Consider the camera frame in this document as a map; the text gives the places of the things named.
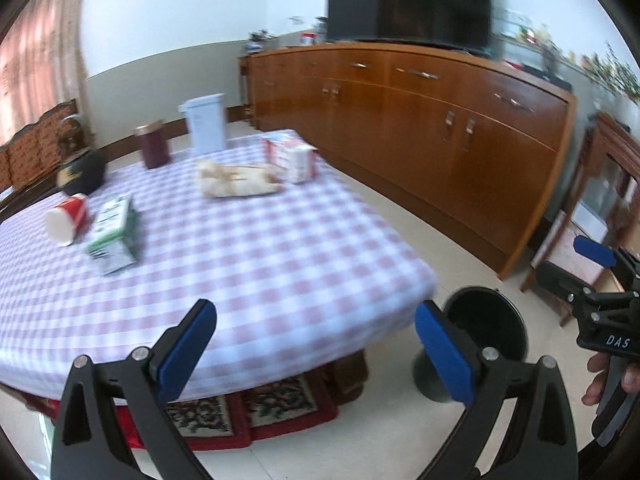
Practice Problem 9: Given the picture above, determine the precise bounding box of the small potted plant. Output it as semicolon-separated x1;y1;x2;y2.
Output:
247;30;276;52

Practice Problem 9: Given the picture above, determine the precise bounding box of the wooden framed stand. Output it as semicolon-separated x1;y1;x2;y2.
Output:
520;112;640;329

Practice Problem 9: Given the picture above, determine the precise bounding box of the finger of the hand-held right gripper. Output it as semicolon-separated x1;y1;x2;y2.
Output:
534;261;602;322
573;236;640;292

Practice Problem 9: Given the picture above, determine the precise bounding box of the person's right hand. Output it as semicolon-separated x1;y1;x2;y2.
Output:
581;352;640;407

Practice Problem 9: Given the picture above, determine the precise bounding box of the white lidded box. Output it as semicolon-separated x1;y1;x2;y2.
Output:
179;94;227;155

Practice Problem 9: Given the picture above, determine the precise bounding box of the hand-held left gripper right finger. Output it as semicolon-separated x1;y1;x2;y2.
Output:
414;301;581;480

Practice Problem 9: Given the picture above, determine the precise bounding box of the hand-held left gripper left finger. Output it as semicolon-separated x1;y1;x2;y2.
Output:
52;299;218;480

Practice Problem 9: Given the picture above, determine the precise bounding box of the pink curtain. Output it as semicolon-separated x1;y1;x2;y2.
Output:
0;0;89;147

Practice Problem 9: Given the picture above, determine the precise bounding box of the black box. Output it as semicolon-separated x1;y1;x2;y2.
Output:
537;67;572;92

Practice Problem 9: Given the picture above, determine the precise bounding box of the brown canister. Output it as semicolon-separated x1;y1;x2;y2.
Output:
135;120;170;170

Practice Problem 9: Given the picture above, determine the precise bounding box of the red patterned rug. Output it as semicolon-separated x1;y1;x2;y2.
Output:
115;370;342;452

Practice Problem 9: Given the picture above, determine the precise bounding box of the pink paper cup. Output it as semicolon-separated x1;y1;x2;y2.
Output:
45;192;90;247

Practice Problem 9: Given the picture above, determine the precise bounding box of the black trash bin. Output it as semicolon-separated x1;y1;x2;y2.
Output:
412;286;530;404

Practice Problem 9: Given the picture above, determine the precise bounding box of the carved wooden sofa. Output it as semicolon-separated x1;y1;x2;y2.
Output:
0;100;97;211

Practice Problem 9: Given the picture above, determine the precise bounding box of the purple checkered tablecloth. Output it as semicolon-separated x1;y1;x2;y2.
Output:
0;129;442;404

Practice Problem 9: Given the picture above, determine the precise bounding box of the green and white carton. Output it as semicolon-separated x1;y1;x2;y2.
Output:
86;195;141;277

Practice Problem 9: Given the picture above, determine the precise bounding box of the pink and white carton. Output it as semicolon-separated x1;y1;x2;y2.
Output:
261;132;319;185

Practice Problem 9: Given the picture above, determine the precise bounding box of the green leafy plant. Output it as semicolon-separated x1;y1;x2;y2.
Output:
582;42;640;107

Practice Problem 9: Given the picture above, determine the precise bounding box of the black television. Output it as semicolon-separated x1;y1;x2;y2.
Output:
326;0;494;52

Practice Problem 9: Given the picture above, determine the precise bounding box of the wooden sideboard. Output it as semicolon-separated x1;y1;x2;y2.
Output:
237;42;579;282

